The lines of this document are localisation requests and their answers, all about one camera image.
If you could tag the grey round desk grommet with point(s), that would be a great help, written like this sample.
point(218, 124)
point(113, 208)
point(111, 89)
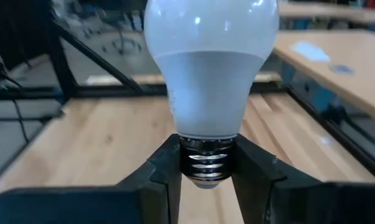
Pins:
point(341, 69)

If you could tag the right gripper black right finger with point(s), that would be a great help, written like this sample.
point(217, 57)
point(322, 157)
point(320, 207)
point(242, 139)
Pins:
point(262, 193)

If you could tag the black office chair base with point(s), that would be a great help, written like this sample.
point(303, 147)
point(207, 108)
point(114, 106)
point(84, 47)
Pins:
point(125, 46)

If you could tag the white frosted lightbulb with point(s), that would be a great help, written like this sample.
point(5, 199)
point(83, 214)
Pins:
point(210, 77)

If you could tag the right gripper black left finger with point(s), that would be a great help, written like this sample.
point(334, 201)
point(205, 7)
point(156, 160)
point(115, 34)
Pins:
point(150, 193)

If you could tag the plain beige office desk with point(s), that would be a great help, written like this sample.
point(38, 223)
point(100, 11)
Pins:
point(330, 12)

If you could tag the beige office desk with grommet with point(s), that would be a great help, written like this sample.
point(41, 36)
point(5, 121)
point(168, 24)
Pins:
point(361, 87)

